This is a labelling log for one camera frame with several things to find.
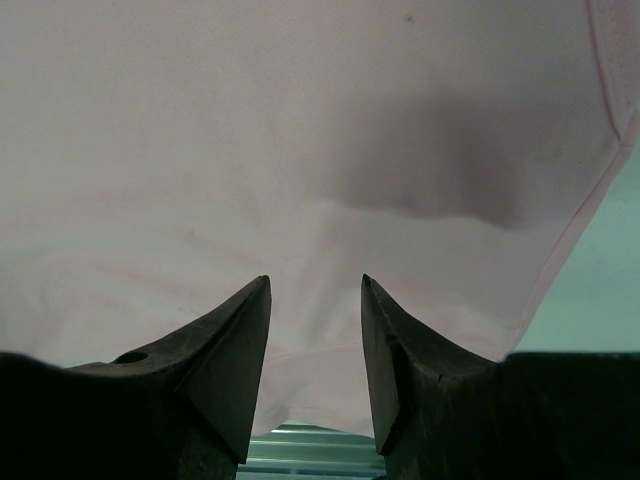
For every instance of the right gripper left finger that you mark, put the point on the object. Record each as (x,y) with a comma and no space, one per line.
(181,407)

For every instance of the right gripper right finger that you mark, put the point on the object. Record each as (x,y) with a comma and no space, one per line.
(440,411)

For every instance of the pink t-shirt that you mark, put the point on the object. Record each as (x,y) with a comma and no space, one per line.
(156,156)

